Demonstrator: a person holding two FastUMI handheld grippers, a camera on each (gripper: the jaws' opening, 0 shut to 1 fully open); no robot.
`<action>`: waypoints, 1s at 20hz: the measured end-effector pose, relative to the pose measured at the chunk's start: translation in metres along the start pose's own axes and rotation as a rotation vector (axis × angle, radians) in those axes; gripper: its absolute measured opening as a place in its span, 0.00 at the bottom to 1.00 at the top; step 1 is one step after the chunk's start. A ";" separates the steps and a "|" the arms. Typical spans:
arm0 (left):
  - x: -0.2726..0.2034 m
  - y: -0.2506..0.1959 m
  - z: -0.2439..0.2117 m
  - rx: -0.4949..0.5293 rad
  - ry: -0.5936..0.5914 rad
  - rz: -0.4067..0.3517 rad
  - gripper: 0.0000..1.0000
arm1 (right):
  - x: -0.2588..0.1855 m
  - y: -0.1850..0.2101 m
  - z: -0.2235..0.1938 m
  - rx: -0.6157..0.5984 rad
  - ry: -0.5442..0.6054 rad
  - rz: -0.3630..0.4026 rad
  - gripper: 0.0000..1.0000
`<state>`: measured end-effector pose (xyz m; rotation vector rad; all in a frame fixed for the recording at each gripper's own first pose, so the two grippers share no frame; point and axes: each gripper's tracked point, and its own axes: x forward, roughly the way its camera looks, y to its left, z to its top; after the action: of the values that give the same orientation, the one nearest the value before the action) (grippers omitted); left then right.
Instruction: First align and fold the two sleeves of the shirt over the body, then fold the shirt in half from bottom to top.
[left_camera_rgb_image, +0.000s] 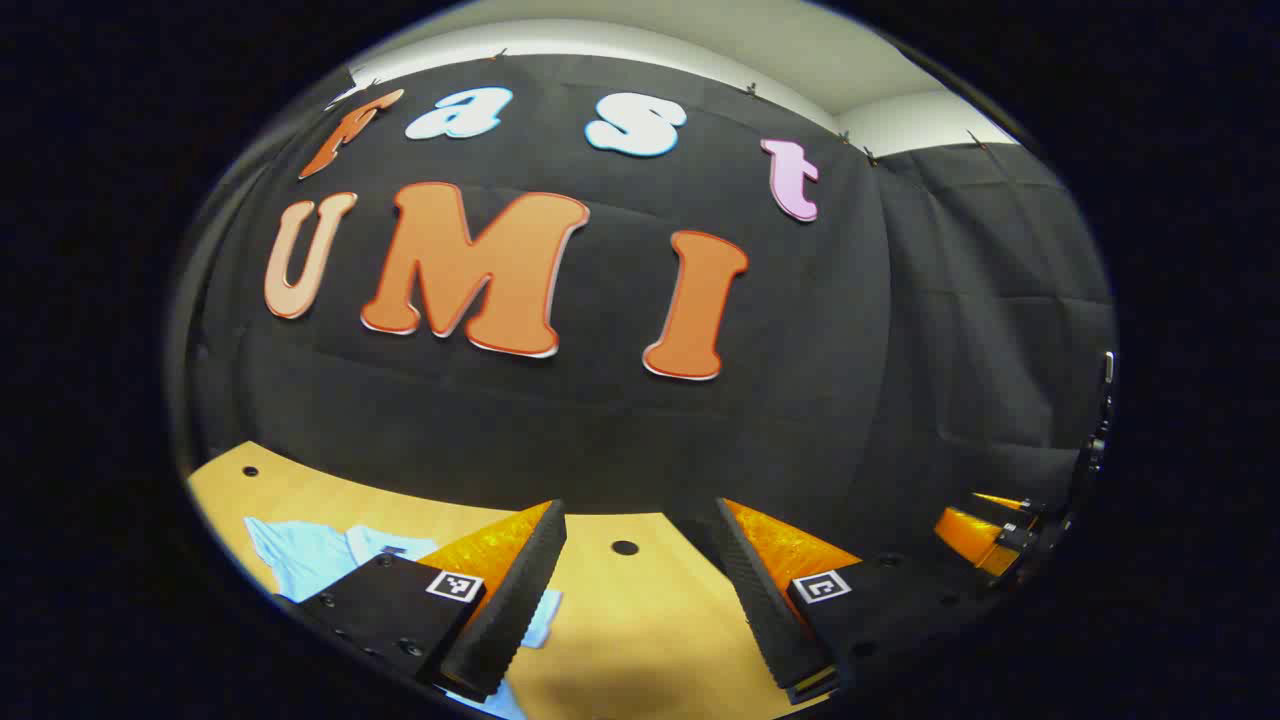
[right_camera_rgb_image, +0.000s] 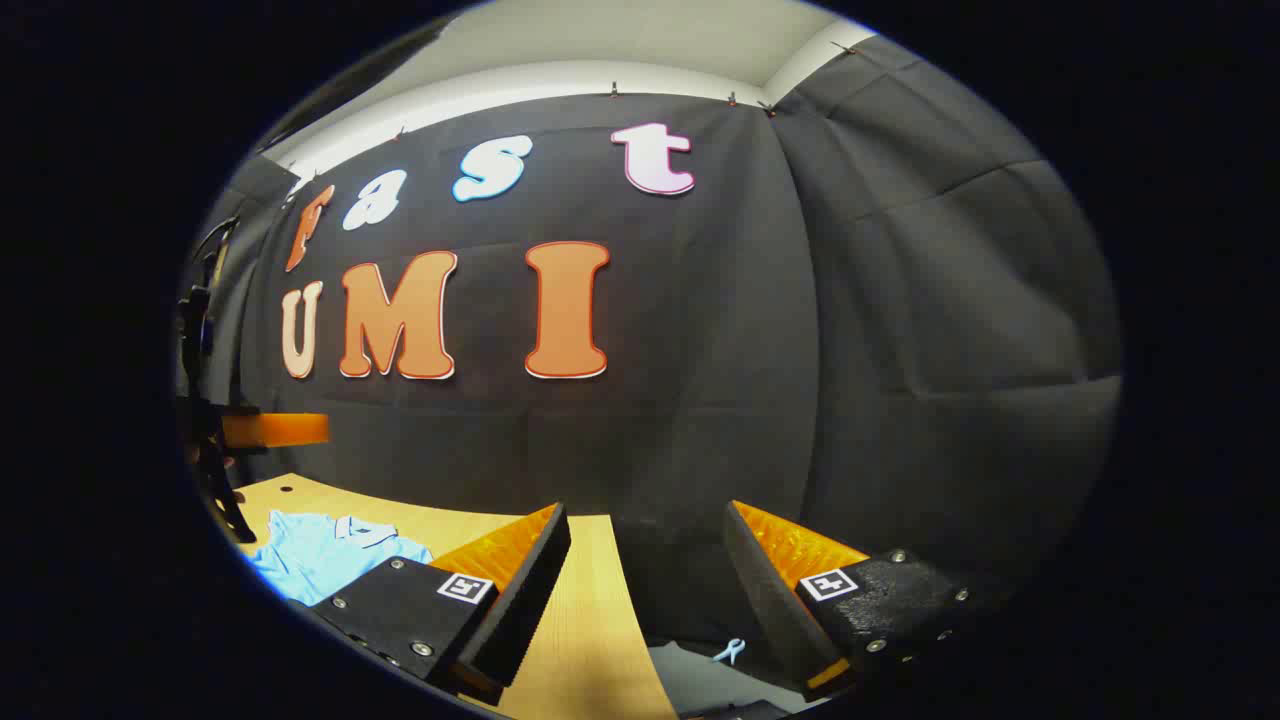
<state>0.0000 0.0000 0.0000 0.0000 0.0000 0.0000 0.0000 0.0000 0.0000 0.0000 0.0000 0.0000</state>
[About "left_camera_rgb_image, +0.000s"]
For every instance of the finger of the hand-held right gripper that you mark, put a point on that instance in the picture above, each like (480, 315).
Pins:
(1005, 500)
(970, 538)

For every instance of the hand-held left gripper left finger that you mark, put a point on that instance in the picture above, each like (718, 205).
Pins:
(510, 610)

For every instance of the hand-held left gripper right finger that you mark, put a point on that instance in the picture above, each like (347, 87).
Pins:
(765, 610)

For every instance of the light blue T-shirt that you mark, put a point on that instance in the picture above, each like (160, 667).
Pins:
(310, 555)

